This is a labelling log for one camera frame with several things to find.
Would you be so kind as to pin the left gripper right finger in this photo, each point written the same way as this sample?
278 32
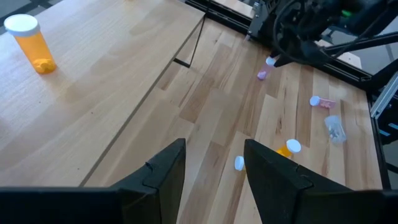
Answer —
280 193

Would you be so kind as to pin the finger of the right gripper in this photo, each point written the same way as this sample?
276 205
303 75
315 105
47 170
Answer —
275 54
287 60

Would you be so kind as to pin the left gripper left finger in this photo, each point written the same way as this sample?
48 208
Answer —
161 186

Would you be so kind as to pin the pink pill bottle white cap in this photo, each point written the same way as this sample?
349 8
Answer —
325 103
263 74

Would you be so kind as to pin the orange pill bottle white cap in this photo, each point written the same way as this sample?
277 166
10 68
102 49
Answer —
293 145
34 49

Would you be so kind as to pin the yellow pill bottle white cap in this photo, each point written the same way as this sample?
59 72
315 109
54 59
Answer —
239 163

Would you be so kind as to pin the clear pill bottle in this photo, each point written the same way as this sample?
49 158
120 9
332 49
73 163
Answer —
335 129

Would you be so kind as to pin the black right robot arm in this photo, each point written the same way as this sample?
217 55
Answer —
367 15

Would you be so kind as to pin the wooden shelf black metal legs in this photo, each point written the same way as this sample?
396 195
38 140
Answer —
93 93

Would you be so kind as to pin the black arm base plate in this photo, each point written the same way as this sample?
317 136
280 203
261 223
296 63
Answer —
264 28

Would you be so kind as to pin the silver metal bracket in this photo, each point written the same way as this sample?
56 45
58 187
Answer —
385 95

